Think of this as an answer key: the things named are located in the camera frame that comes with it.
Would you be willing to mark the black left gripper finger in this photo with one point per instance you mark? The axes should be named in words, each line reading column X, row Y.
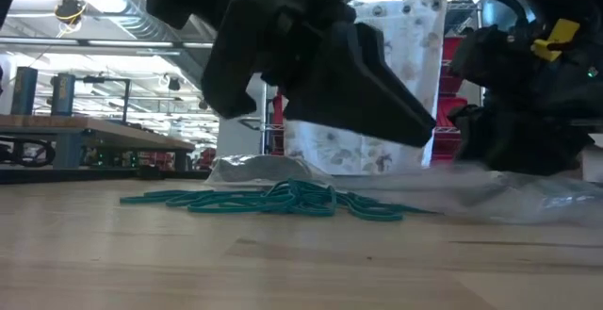
column 358, row 88
column 240, row 55

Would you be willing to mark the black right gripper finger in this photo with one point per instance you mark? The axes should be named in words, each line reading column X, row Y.
column 518, row 145

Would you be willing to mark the clear plastic zip bag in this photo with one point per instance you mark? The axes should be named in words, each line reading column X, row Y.
column 264, row 168
column 518, row 201

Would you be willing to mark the teal thin rubber bands tangle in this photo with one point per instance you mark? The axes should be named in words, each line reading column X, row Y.
column 292, row 197

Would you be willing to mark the white floral cloth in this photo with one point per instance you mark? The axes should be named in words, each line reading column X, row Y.
column 410, row 41

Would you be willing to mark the long ceiling light bar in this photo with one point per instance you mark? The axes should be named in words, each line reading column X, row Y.
column 132, row 43

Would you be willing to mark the black round puck white label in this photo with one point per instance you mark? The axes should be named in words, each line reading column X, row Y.
column 150, row 172

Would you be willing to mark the dark blue cylinder canister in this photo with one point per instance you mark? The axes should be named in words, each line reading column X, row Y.
column 23, row 91
column 62, row 93

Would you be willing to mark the silver ceiling air duct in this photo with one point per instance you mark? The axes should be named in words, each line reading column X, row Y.
column 132, row 13

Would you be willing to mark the wooden workbench grey steel frame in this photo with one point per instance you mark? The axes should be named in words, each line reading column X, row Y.
column 70, row 126

